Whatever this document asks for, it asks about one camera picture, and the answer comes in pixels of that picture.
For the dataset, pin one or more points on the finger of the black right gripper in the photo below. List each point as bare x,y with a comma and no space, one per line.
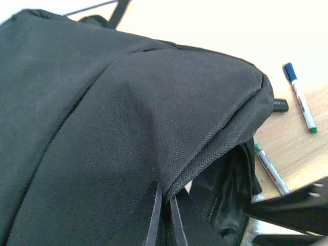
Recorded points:
304,210
286,240

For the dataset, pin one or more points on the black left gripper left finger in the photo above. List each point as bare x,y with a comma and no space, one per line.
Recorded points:
153,223

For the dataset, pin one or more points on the black student backpack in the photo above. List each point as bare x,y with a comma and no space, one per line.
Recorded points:
91,117

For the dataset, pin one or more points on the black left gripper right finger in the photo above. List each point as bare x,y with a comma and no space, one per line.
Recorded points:
179,236

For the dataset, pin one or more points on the black enclosure frame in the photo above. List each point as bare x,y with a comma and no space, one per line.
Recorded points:
89,8

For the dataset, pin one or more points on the blue cap white marker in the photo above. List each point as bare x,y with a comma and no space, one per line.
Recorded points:
292,78

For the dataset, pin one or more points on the green cap white marker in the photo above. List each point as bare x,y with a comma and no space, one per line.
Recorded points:
270,169

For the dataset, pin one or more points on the green black highlighter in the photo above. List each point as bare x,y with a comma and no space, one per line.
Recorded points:
280,105

